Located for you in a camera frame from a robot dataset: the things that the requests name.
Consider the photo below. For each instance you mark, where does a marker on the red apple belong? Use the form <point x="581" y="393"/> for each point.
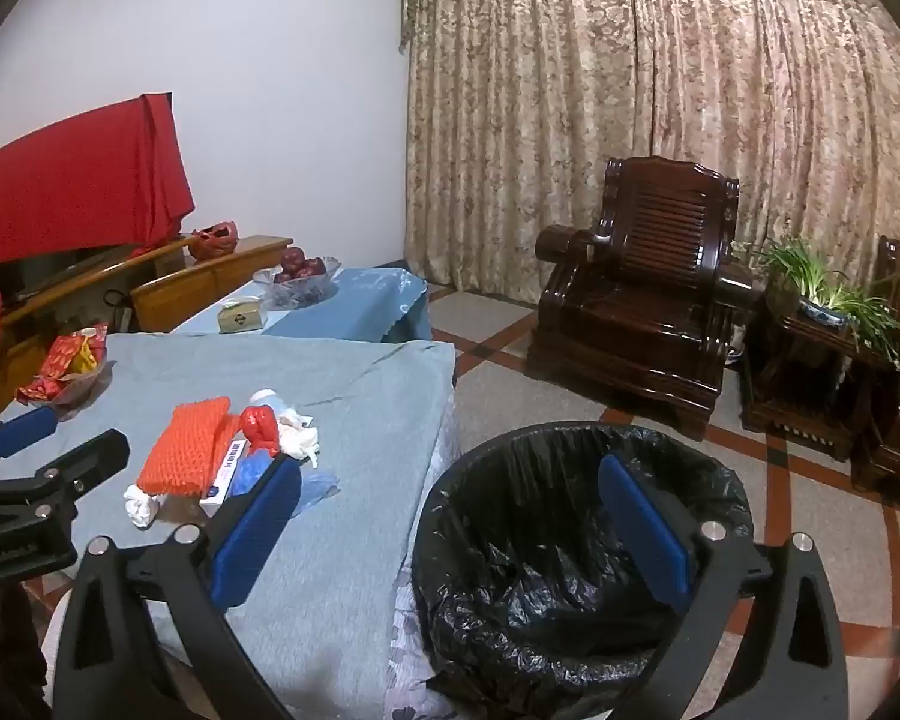
<point x="285" y="275"/>
<point x="313" y="268"/>
<point x="294" y="257"/>

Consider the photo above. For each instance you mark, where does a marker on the small crumpled white tissue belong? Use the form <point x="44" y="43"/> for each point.
<point x="141" y="506"/>

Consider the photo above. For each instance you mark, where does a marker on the white box with blue print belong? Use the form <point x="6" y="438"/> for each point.
<point x="221" y="480"/>

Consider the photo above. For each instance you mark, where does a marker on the large crumpled white tissue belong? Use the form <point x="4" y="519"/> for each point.
<point x="298" y="436"/>

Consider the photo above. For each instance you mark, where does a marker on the trash bin with black liner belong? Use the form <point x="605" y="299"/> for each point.
<point x="540" y="540"/>

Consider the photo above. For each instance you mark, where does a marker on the potted green plant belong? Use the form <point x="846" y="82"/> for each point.
<point x="825" y="307"/>

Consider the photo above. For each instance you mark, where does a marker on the orange foam net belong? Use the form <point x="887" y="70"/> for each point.
<point x="184" y="450"/>

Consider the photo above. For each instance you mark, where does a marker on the patterned beige curtain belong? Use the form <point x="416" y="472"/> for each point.
<point x="570" y="127"/>

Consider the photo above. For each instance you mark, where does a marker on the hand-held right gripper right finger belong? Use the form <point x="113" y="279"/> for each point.
<point x="645" y="532"/>

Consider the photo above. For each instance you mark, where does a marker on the white plastic bottle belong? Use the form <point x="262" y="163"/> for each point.
<point x="267" y="397"/>

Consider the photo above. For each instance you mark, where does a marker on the red plastic bag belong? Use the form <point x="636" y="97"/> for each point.
<point x="261" y="429"/>

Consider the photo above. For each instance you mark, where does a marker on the red patterned snack packet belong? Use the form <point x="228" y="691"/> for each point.
<point x="60" y="364"/>

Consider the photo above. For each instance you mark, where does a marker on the tissue box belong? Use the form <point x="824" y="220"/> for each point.
<point x="240" y="316"/>

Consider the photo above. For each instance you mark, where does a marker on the blue tablecloth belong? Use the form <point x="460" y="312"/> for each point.
<point x="360" y="300"/>

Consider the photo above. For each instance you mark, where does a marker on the dark wooden side table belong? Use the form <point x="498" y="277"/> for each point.
<point x="802" y="382"/>

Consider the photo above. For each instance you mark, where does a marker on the red cloth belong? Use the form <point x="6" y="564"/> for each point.
<point x="67" y="187"/>

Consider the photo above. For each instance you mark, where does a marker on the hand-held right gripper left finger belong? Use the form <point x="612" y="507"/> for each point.
<point x="259" y="532"/>

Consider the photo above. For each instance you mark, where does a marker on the bag of red fruit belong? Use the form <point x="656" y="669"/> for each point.
<point x="300" y="291"/>

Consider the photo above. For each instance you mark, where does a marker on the black television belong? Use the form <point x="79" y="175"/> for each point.
<point x="45" y="270"/>

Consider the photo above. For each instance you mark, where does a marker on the grey-blue tablecloth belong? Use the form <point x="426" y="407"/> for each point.
<point x="330" y="615"/>

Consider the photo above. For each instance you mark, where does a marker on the glass dish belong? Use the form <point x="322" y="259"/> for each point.
<point x="82" y="399"/>

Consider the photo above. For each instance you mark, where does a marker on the wooden television cabinet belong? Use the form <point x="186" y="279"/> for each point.
<point x="187" y="289"/>

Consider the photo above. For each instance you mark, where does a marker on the floral white table cover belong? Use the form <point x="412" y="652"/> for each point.
<point x="416" y="660"/>

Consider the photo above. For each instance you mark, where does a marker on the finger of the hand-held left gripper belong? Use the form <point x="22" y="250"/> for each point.
<point x="90" y="459"/>
<point x="22" y="429"/>

